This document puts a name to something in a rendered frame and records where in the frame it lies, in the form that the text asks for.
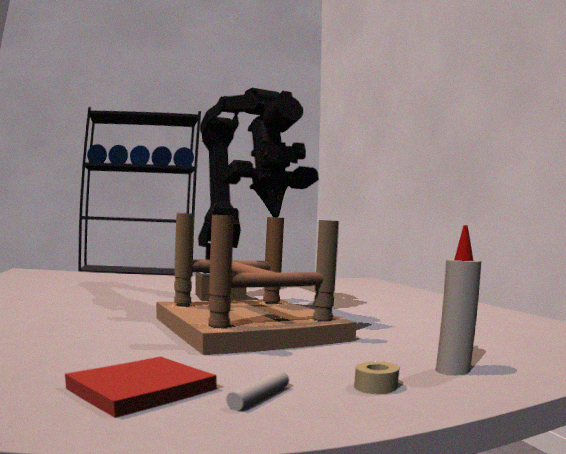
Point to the tan short hollow cylinder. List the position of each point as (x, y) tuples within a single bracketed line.
[(380, 378)]

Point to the brown wooden stool legs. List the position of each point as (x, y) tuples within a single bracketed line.
[(250, 274)]

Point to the red flat block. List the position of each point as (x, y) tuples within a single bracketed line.
[(128, 388)]

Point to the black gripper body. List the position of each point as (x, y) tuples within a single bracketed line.
[(304, 177)]

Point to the brown wooden stool seat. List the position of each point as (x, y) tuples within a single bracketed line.
[(255, 326)]

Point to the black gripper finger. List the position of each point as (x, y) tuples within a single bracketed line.
[(264, 187), (280, 188)]

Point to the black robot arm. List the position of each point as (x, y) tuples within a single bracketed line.
[(217, 134)]

